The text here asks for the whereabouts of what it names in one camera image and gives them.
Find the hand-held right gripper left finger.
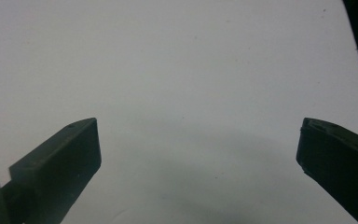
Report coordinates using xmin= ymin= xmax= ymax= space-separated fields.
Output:
xmin=1 ymin=117 xmax=103 ymax=224

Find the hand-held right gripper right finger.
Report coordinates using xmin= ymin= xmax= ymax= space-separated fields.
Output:
xmin=296 ymin=117 xmax=358 ymax=224

